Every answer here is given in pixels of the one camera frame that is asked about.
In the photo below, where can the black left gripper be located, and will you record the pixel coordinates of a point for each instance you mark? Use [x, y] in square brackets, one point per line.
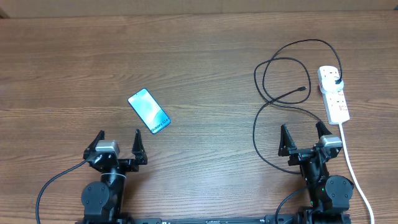
[132, 165]

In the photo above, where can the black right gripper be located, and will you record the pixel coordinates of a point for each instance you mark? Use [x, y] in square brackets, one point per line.
[286, 148]

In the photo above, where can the blue Galaxy smartphone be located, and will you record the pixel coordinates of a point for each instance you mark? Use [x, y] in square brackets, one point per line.
[149, 111]

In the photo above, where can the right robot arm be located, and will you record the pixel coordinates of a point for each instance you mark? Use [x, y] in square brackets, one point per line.
[329, 194]

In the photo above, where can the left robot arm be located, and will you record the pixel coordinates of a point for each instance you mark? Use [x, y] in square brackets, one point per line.
[103, 199]

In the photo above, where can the white charger plug adapter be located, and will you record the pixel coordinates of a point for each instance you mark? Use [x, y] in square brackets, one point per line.
[330, 85]

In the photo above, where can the white power strip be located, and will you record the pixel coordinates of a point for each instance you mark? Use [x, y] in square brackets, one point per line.
[335, 103]

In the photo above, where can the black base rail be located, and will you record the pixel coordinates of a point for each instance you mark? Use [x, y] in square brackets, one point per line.
[268, 219]

